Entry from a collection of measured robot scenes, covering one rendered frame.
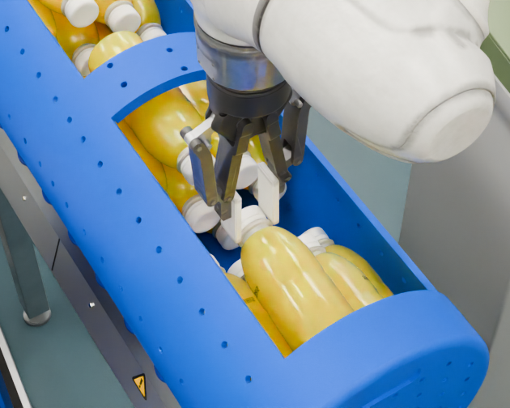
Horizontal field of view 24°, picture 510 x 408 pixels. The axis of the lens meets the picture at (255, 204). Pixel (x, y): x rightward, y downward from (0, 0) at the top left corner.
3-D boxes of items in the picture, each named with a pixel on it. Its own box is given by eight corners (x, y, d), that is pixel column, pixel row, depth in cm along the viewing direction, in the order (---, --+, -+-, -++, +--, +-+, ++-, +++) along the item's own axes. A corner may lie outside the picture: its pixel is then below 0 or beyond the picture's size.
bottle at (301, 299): (375, 378, 117) (276, 238, 125) (393, 342, 111) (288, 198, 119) (316, 408, 114) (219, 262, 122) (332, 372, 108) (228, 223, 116)
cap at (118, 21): (104, 31, 149) (112, 39, 148) (106, 6, 146) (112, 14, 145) (132, 23, 150) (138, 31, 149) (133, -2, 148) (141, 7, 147)
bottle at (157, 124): (109, 87, 141) (186, 193, 131) (76, 63, 135) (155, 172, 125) (152, 47, 140) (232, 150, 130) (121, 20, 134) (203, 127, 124)
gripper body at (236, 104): (267, 15, 105) (266, 87, 112) (184, 50, 102) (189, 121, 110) (313, 66, 101) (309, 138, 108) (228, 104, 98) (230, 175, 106)
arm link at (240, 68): (173, -3, 98) (176, 48, 103) (228, 64, 93) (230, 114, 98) (265, -41, 101) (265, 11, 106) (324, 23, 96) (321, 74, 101)
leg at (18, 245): (44, 299, 254) (-8, 104, 204) (56, 319, 251) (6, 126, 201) (19, 312, 252) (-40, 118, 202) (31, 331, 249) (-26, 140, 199)
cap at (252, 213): (267, 236, 123) (258, 223, 124) (274, 214, 120) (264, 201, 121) (235, 250, 121) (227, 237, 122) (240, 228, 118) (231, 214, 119)
